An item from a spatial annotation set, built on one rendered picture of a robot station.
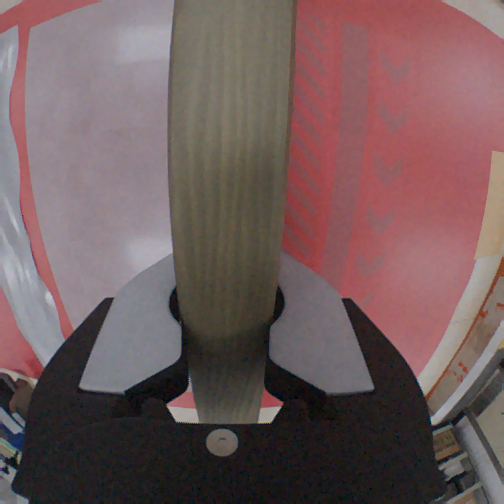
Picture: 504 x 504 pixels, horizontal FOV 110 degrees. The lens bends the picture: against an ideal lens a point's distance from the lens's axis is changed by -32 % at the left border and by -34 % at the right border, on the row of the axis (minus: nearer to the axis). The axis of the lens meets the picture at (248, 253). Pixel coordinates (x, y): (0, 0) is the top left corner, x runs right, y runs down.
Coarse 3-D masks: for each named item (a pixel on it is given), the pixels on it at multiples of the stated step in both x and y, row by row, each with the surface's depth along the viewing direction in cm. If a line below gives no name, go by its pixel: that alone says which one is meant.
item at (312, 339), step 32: (288, 256) 11; (288, 288) 9; (320, 288) 9; (288, 320) 8; (320, 320) 8; (288, 352) 7; (320, 352) 7; (352, 352) 6; (288, 384) 6; (320, 384) 6; (352, 384) 6
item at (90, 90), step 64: (64, 0) 9; (128, 0) 10; (320, 0) 10; (384, 0) 10; (64, 64) 11; (128, 64) 12; (448, 64) 12; (64, 128) 13; (128, 128) 14; (448, 128) 14; (64, 192) 15; (128, 192) 15; (448, 192) 16
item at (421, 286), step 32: (32, 256) 17; (64, 256) 17; (96, 256) 17; (128, 256) 17; (160, 256) 17; (416, 256) 18; (448, 256) 19; (0, 288) 18; (64, 288) 18; (96, 288) 18; (384, 288) 20; (416, 288) 20; (448, 288) 20; (0, 320) 20; (64, 320) 20; (384, 320) 21; (416, 320) 22; (448, 320) 22; (0, 352) 23; (32, 352) 22; (416, 352) 24
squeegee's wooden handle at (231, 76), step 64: (192, 0) 4; (256, 0) 4; (192, 64) 5; (256, 64) 5; (192, 128) 5; (256, 128) 5; (192, 192) 6; (256, 192) 6; (192, 256) 6; (256, 256) 7; (192, 320) 7; (256, 320) 8; (192, 384) 9; (256, 384) 9
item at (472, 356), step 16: (496, 272) 20; (496, 288) 20; (496, 304) 20; (480, 320) 22; (496, 320) 19; (480, 336) 21; (496, 336) 20; (464, 352) 24; (480, 352) 21; (448, 368) 26; (464, 368) 23; (480, 368) 22; (448, 384) 25; (464, 384) 23; (432, 400) 28; (448, 400) 25; (432, 416) 27
